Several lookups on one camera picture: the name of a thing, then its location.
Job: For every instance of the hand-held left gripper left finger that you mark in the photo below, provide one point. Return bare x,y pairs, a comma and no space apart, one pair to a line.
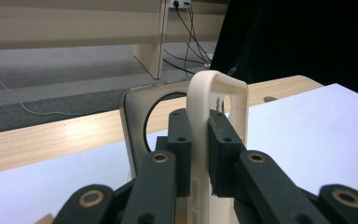
180,161

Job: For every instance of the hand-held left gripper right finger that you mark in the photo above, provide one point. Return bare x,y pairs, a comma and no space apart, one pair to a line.
227,165

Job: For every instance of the beige phone case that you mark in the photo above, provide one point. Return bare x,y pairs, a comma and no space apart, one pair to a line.
199,124

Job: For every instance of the grey phone case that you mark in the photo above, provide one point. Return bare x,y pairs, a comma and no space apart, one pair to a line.
133,124

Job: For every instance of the white table sheet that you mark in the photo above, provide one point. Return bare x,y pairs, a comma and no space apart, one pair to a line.
307,140

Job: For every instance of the wooden table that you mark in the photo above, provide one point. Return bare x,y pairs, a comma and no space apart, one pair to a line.
59,140

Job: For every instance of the black curtain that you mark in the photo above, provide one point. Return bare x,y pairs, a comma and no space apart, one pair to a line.
307,40

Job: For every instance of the light wooden bench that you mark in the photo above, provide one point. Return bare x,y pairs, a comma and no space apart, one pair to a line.
74,28

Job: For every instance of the white wall socket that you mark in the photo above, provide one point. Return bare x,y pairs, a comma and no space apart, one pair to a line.
180,3

